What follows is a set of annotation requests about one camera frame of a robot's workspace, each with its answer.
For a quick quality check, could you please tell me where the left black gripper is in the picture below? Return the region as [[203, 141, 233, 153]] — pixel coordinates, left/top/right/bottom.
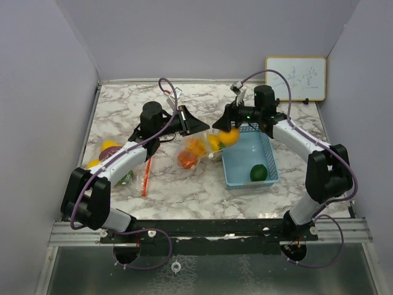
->
[[155, 105, 210, 138]]

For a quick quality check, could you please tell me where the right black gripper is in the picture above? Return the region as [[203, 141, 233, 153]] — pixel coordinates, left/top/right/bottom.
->
[[213, 96, 262, 132]]

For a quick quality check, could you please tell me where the yellow orange peach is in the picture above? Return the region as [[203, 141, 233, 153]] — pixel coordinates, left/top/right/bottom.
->
[[217, 127, 240, 147]]

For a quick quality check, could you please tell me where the orange bell pepper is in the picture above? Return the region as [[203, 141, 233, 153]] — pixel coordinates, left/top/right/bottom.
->
[[187, 138, 206, 157]]

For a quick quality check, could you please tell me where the clear zip bag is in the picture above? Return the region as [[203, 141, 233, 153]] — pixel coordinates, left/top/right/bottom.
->
[[176, 131, 226, 170], [84, 140, 149, 197]]

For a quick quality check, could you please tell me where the bumpy red orange tangerine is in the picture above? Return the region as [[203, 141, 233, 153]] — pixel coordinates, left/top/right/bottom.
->
[[177, 151, 198, 169]]

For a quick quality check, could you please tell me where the purple sweet potato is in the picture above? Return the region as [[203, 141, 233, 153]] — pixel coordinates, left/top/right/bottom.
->
[[99, 146, 122, 162]]

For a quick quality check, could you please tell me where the yellow bell pepper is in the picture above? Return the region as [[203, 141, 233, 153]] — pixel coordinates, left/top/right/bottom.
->
[[206, 133, 221, 152]]

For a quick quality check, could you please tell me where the green yellow mango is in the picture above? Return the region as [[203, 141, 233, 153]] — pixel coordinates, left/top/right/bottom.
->
[[117, 170, 134, 186]]

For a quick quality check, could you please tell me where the clear zip top bag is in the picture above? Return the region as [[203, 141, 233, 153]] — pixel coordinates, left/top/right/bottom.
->
[[84, 140, 149, 197]]

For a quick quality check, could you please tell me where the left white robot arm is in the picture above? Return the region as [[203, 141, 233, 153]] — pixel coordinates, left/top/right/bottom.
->
[[60, 101, 209, 243]]

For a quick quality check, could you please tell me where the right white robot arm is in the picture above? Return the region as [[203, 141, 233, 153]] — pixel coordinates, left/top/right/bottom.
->
[[213, 82, 359, 240]]

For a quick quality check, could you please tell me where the light blue plastic basket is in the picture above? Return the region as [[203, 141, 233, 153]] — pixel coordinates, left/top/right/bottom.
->
[[222, 124, 280, 189]]

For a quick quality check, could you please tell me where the small whiteboard with writing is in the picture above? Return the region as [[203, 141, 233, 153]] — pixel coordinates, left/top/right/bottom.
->
[[265, 56, 327, 101]]

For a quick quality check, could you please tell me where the green avocado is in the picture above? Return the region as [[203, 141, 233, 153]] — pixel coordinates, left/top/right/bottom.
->
[[250, 164, 268, 182]]

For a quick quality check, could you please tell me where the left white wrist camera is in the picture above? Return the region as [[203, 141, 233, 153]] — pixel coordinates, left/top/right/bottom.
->
[[166, 87, 182, 110]]

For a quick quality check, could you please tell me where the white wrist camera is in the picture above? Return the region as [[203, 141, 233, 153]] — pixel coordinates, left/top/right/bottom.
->
[[230, 81, 246, 106], [166, 87, 182, 110]]

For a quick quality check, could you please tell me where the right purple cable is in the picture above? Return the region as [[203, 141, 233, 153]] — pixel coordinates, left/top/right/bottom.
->
[[232, 69, 359, 268]]

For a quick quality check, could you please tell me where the purple cable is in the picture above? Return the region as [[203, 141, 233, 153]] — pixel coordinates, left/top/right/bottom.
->
[[69, 77, 184, 271], [232, 69, 359, 268]]

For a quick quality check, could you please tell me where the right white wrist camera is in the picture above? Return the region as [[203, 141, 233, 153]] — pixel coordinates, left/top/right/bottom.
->
[[230, 81, 246, 106]]

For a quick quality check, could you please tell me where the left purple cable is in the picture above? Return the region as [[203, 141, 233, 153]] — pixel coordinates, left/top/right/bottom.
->
[[69, 77, 184, 271]]

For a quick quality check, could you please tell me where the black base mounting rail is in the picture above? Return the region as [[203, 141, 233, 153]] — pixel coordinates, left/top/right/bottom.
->
[[101, 219, 317, 256]]

